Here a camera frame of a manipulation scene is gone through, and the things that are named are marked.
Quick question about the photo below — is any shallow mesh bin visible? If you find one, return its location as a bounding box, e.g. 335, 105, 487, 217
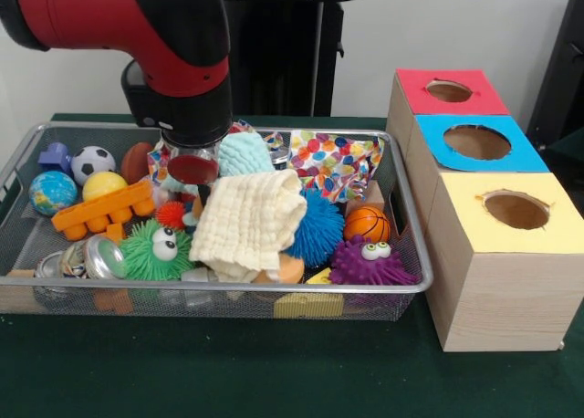
0, 120, 434, 322

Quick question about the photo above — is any small soccer ball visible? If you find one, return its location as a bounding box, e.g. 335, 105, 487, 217
70, 145, 117, 186

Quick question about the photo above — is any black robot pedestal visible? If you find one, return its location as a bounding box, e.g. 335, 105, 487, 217
218, 0, 369, 117

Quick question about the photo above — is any small globe ball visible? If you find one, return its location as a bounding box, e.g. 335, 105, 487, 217
29, 170, 78, 217

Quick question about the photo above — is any wooden three-hole box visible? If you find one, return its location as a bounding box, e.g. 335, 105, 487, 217
385, 68, 572, 353

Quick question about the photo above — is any green cloth side table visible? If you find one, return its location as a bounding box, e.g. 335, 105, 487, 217
542, 128, 584, 184

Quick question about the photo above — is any dark green tablecloth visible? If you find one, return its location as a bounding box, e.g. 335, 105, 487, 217
0, 111, 584, 418

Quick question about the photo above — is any cream waffle cloth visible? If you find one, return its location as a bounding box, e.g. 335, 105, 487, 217
188, 168, 308, 283

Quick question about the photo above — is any orange plastic building block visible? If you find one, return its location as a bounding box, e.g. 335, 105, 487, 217
50, 179, 156, 244

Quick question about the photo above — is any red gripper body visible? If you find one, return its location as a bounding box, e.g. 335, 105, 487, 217
167, 153, 220, 185

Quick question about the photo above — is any small orange basketball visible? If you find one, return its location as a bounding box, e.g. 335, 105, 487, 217
344, 206, 392, 244

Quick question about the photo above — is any purple spiky ball with eyes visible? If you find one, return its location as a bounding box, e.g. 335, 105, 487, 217
327, 235, 420, 286

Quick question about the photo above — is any blue spiky ball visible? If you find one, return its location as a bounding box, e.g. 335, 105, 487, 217
283, 188, 347, 268

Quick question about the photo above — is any green spiky ball with eyes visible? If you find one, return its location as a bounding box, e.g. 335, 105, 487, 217
120, 220, 196, 282

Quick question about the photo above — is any black upright panel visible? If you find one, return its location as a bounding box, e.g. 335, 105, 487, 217
527, 0, 584, 139

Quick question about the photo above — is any confetti print cloth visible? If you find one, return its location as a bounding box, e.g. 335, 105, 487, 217
287, 130, 384, 204

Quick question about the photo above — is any light blue waffle cloth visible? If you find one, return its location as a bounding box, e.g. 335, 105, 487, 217
162, 131, 277, 230

